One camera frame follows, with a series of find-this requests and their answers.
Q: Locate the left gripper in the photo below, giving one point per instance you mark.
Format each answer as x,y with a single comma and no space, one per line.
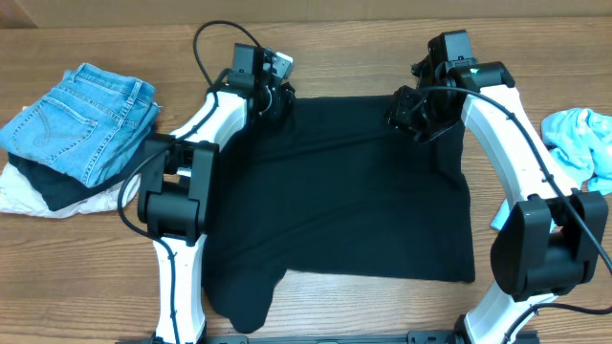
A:
282,97

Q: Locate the folded blue jeans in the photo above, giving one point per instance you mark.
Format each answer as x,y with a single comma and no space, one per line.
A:
88,126

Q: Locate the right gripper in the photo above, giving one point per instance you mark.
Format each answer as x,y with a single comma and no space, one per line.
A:
400,112

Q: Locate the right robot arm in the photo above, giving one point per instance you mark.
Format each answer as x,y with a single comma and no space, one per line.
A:
551,241

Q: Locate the light blue garment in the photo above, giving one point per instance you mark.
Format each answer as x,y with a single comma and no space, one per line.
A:
579,142

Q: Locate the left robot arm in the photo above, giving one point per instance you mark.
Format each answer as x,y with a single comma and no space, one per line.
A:
178,188

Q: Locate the folded dark garment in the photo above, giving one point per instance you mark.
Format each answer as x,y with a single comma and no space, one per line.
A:
59,190

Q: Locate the black t-shirt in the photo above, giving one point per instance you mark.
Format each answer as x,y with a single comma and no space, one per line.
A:
332,188

